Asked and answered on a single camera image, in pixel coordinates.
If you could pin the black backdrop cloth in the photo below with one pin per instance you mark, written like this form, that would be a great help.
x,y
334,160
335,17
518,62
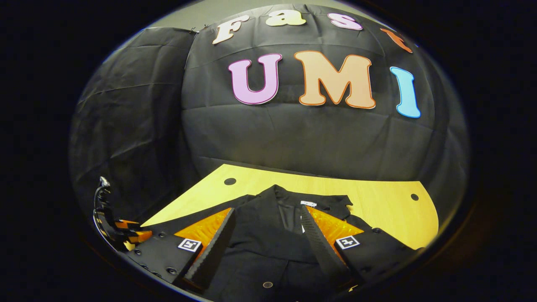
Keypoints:
x,y
293,134

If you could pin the black buttoned garment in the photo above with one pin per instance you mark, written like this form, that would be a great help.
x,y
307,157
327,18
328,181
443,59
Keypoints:
x,y
260,243

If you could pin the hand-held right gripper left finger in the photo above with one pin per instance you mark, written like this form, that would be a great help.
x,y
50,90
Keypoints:
x,y
216,251

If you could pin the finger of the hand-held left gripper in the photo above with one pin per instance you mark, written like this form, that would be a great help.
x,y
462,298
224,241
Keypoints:
x,y
142,236
126,223

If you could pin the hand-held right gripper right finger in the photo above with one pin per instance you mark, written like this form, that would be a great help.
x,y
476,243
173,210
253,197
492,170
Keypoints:
x,y
321,249

